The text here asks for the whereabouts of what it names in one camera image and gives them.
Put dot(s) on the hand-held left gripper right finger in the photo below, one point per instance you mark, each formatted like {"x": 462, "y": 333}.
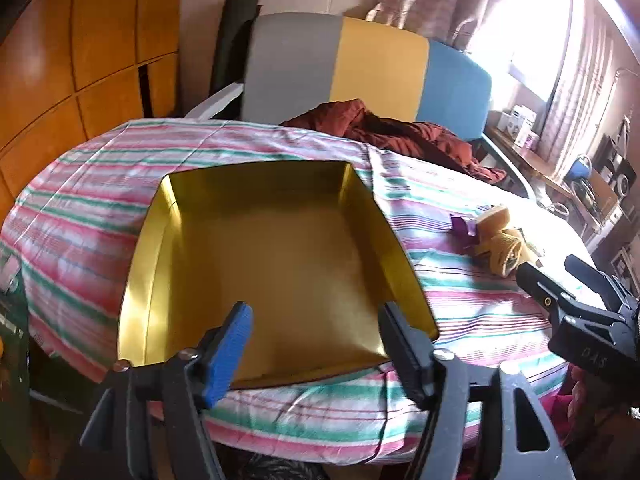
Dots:
{"x": 407, "y": 355}

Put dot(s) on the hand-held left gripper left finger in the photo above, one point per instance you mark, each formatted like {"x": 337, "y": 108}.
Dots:
{"x": 231, "y": 355}

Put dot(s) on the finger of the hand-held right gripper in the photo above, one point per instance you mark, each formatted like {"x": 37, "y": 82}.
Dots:
{"x": 537, "y": 285}
{"x": 595, "y": 275}

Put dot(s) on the yellow sponge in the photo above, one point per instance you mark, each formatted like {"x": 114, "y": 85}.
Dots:
{"x": 505, "y": 255}
{"x": 496, "y": 217}

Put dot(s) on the purple snack packet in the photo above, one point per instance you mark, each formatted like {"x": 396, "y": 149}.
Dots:
{"x": 465, "y": 232}

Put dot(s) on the gold lined maroon box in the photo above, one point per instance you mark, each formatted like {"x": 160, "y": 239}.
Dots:
{"x": 280, "y": 270}

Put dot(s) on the person's right hand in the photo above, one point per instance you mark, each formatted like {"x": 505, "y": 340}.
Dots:
{"x": 582, "y": 395}

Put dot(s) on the wooden desk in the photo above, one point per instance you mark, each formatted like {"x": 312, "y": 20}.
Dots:
{"x": 530, "y": 160}

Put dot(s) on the pink carton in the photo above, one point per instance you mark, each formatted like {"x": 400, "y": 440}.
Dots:
{"x": 531, "y": 140}

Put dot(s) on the white carton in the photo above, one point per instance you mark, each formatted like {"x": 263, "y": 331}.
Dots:
{"x": 520, "y": 117}

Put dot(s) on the reddish brown jacket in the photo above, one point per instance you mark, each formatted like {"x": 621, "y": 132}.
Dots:
{"x": 410, "y": 135}

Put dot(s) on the striped bed sheet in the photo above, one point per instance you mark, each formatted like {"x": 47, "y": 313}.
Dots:
{"x": 75, "y": 220}

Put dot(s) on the grey yellow blue chair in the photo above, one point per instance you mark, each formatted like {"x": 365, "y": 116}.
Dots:
{"x": 380, "y": 70}

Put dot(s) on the dark rolled mat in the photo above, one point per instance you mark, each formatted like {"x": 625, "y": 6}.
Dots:
{"x": 232, "y": 35}

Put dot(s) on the wooden wardrobe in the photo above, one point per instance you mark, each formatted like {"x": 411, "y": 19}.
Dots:
{"x": 75, "y": 60}

